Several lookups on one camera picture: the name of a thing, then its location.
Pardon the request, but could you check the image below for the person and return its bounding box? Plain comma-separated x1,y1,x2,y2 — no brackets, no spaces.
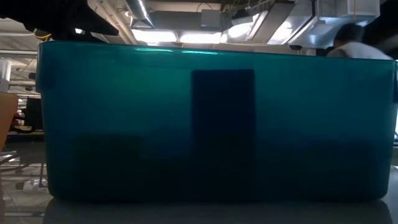
325,22,393,60

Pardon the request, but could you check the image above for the ceiling light panel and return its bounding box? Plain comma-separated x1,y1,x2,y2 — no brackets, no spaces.
131,29,222,45

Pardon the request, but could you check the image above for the white tower fan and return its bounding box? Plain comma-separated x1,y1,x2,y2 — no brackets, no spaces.
0,58,12,93

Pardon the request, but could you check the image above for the teal plastic tray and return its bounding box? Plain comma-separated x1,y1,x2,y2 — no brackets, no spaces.
35,40,398,203

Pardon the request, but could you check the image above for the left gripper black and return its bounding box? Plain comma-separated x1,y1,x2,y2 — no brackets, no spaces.
0,0,119,43

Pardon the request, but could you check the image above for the grey ceiling box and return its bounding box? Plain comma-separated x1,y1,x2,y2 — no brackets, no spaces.
200,8,222,31

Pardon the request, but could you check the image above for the large silver air duct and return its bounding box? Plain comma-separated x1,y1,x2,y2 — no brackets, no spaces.
221,0,382,50

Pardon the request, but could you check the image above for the silver round air duct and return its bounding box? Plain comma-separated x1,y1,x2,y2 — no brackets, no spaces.
125,0,155,29

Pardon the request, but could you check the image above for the orange plastic tray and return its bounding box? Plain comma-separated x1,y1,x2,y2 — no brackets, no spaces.
0,91,20,152

